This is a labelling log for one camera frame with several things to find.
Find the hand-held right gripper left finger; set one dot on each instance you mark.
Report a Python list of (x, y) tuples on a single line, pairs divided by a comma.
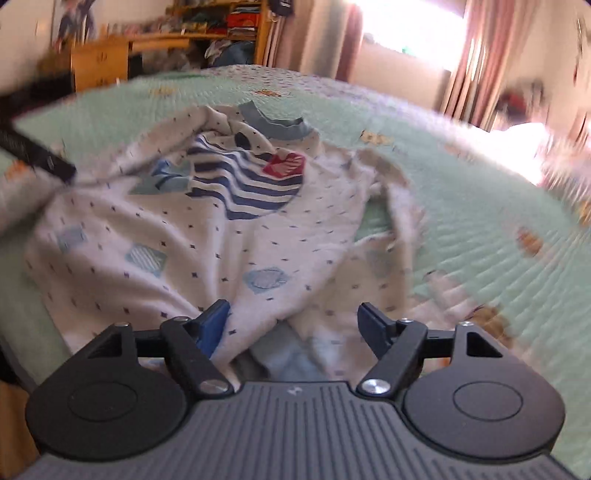
[(214, 323)]

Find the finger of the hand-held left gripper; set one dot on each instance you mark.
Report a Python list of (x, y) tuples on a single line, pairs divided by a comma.
[(62, 168)]

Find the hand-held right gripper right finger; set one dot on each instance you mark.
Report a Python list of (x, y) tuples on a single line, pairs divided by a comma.
[(371, 323)]

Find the white patterned long-sleeve shirt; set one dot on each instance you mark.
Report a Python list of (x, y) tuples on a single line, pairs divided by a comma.
[(207, 230)]

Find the wooden desk with drawers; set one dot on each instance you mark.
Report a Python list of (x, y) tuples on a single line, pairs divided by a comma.
[(99, 60)]

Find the green bee-print quilt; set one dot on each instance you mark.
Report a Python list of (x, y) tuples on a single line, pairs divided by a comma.
[(485, 207)]

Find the red box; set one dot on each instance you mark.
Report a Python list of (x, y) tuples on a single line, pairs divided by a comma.
[(242, 21)]

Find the dark blue hanging bag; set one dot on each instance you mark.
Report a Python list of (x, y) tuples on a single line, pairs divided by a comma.
[(279, 7)]

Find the pink striped curtain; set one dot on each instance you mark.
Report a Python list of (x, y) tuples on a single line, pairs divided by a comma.
[(318, 37), (475, 69)]

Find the window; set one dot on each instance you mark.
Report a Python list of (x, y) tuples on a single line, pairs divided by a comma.
[(415, 27)]

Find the wall poster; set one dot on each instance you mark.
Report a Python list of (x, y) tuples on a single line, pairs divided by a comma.
[(74, 18)]

